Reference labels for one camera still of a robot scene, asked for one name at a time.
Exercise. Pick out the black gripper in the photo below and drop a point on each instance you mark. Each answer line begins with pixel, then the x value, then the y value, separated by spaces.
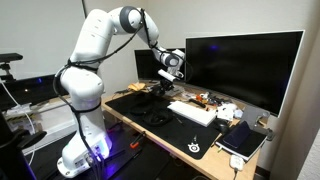
pixel 166 84

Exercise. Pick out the black over-ear headphones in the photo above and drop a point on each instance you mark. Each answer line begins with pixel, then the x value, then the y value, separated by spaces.
pixel 158 90

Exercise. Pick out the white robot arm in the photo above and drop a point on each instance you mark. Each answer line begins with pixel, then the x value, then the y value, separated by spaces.
pixel 91 145

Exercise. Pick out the left black monitor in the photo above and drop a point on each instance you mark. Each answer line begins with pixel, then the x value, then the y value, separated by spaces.
pixel 147 65

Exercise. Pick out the black monitor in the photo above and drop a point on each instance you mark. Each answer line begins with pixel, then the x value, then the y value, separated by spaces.
pixel 254 68
pixel 147 65

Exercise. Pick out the orange cloth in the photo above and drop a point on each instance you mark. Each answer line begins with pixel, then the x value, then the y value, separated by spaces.
pixel 136 86

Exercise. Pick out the black headphone case lid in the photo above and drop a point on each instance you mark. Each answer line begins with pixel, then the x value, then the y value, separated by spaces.
pixel 157 118

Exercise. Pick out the white keyboard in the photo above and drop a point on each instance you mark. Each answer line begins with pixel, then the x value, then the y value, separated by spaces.
pixel 193 113

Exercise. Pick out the black desk mat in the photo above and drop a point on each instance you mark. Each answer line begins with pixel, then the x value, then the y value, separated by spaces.
pixel 191 138

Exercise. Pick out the white paper box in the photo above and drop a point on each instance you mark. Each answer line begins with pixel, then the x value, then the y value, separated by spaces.
pixel 226 111

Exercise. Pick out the black computer mouse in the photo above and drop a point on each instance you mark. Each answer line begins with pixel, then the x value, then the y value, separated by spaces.
pixel 221 125

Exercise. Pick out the grey monitor stand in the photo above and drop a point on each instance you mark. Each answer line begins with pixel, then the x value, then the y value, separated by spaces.
pixel 253 116

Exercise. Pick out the right black monitor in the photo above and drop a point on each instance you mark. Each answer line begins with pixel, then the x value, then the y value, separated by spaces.
pixel 254 68

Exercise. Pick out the black notebook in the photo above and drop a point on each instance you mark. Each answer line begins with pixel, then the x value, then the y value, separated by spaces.
pixel 241 141

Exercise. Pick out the white charger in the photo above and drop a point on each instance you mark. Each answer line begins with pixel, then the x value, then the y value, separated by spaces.
pixel 236 162

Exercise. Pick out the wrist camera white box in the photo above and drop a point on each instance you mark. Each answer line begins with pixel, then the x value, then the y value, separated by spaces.
pixel 166 75

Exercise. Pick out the red handled clamp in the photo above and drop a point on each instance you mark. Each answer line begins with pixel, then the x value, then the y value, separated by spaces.
pixel 136 142

